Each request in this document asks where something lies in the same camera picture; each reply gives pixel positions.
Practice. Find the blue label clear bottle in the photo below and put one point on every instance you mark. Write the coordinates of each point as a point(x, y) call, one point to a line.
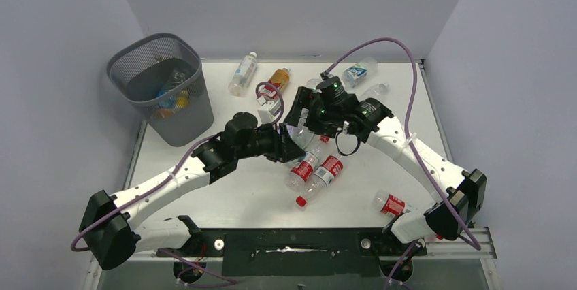
point(358, 73)

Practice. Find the plain clear bottle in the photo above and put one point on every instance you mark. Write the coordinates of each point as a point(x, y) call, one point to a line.
point(378, 91)

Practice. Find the red label bottle lower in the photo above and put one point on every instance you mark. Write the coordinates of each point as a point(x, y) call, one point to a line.
point(329, 170)

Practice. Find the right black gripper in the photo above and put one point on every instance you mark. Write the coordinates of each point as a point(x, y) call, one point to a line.
point(307, 98)

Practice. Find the orange juice bottle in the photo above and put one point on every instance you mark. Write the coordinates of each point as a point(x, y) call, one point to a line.
point(163, 113)

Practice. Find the yellow honey pomelo bottle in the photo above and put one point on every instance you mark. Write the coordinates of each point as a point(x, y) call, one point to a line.
point(182, 100)

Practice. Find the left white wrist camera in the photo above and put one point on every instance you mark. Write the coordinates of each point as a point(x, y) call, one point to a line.
point(270, 111)

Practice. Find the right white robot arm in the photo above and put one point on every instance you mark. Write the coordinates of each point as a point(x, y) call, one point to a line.
point(458, 194)

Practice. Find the red label bottle front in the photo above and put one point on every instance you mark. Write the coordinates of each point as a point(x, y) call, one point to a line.
point(389, 205)

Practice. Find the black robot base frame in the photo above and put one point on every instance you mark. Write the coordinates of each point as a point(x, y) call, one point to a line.
point(294, 252)

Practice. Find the green tinted bottle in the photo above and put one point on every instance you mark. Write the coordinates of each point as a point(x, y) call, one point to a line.
point(301, 136)

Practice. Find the red label bottle upper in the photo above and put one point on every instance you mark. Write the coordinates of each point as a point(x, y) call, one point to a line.
point(301, 171)

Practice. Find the red yellow label bottle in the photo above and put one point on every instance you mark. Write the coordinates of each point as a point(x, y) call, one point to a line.
point(279, 79)

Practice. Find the grey ribbed waste bin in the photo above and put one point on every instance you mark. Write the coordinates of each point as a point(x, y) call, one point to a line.
point(141, 69)

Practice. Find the clear blue cap bottle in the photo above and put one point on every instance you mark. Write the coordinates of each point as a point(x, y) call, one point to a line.
point(176, 78)

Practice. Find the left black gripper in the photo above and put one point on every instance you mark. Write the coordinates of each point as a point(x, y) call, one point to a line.
point(284, 148)

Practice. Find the clear bottle white label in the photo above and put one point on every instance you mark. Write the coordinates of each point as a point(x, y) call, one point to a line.
point(243, 75)

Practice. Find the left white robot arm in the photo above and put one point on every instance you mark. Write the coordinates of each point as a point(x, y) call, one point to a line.
point(114, 226)

